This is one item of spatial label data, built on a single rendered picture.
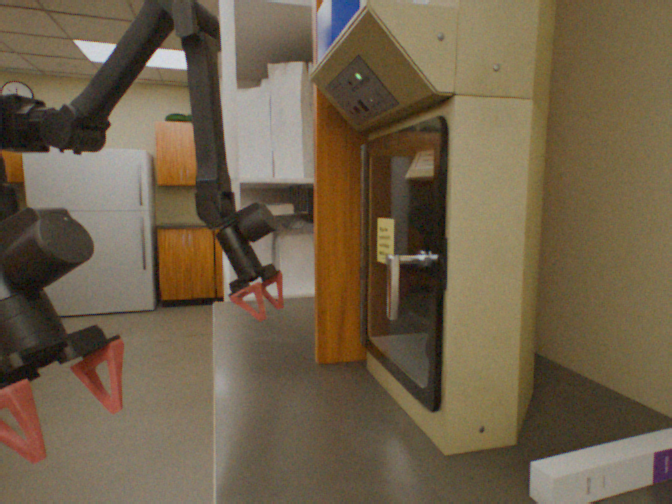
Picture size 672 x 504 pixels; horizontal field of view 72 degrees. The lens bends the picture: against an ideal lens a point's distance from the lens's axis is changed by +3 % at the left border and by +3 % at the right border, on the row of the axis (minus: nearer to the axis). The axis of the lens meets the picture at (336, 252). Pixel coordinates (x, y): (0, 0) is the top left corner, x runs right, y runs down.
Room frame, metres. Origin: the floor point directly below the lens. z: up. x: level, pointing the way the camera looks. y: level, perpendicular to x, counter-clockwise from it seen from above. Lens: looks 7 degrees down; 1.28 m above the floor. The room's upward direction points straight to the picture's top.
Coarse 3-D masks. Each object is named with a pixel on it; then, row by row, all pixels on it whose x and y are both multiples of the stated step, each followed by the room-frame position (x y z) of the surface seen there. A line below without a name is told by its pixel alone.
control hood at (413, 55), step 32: (384, 0) 0.55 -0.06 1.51; (352, 32) 0.61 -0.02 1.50; (384, 32) 0.56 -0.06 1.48; (416, 32) 0.56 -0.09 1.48; (448, 32) 0.57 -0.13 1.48; (320, 64) 0.77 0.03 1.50; (384, 64) 0.61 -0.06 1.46; (416, 64) 0.56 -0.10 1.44; (448, 64) 0.57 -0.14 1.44; (416, 96) 0.61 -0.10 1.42; (448, 96) 0.58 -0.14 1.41
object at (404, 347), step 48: (384, 144) 0.77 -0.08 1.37; (432, 144) 0.60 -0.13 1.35; (384, 192) 0.77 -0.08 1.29; (432, 192) 0.60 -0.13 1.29; (432, 240) 0.59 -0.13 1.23; (384, 288) 0.76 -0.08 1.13; (432, 288) 0.59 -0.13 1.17; (384, 336) 0.76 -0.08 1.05; (432, 336) 0.59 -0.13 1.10; (432, 384) 0.58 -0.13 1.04
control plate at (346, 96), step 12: (360, 60) 0.65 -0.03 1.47; (348, 72) 0.71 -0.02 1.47; (360, 72) 0.68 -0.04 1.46; (372, 72) 0.65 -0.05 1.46; (336, 84) 0.78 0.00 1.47; (348, 84) 0.74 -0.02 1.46; (360, 84) 0.71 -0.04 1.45; (372, 84) 0.68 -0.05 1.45; (336, 96) 0.82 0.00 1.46; (348, 96) 0.77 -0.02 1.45; (360, 96) 0.74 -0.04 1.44; (384, 96) 0.68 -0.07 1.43; (348, 108) 0.81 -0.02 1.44; (360, 108) 0.77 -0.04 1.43; (372, 108) 0.74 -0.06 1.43; (384, 108) 0.71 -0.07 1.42; (360, 120) 0.81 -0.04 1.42
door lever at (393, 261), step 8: (392, 256) 0.60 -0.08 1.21; (400, 256) 0.61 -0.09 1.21; (408, 256) 0.61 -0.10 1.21; (416, 256) 0.62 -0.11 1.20; (424, 256) 0.61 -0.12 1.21; (392, 264) 0.60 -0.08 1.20; (400, 264) 0.61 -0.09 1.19; (424, 264) 0.61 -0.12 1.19; (392, 272) 0.60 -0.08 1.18; (392, 280) 0.60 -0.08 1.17; (392, 288) 0.60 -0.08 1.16; (392, 296) 0.60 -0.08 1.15; (392, 304) 0.60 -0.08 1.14; (392, 312) 0.60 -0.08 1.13
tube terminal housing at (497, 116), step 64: (448, 0) 0.60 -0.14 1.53; (512, 0) 0.59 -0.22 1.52; (512, 64) 0.60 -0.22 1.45; (384, 128) 0.80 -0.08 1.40; (448, 128) 0.59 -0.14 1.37; (512, 128) 0.60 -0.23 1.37; (448, 192) 0.58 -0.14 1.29; (512, 192) 0.60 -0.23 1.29; (448, 256) 0.58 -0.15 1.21; (512, 256) 0.60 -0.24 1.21; (448, 320) 0.58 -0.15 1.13; (512, 320) 0.60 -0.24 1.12; (384, 384) 0.79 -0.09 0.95; (448, 384) 0.58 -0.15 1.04; (512, 384) 0.60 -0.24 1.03; (448, 448) 0.58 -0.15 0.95
